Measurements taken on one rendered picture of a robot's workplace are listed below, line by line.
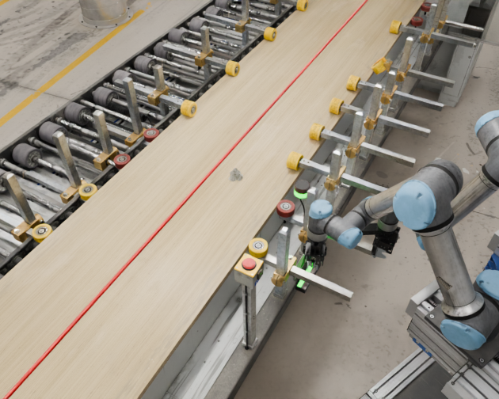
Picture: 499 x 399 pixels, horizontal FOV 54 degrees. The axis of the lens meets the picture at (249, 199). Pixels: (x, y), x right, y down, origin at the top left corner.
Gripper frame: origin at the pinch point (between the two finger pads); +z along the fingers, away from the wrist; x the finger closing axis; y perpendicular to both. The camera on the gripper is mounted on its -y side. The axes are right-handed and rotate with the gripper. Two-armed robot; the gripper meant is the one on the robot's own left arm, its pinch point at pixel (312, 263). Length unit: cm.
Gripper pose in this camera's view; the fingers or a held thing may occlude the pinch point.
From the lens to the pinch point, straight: 194.2
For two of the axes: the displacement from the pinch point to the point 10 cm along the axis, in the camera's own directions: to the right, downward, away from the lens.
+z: 0.1, 6.9, 7.2
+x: 9.9, 1.2, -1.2
